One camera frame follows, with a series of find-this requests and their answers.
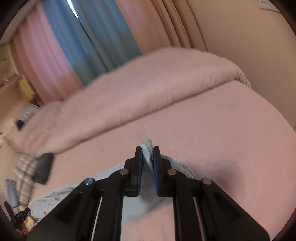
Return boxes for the pink bed sheet mattress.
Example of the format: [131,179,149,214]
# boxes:
[33,81,295,240]

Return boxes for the black rolled garment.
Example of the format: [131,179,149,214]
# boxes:
[32,153,54,185]

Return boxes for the yellow tassel hanging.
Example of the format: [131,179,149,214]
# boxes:
[18,76,36,103]

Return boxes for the light blue pants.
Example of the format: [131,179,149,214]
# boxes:
[28,138,198,224]

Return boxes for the plaid shirt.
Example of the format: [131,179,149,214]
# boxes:
[5,154,38,208]

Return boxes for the pink curtain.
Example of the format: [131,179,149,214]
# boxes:
[13,1,206,103]

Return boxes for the white power strip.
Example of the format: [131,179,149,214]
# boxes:
[258,0,280,13]

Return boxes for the pink folded duvet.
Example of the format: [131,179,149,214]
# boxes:
[4,48,250,157]

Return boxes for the blue curtain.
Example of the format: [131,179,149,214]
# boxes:
[41,1,141,86]

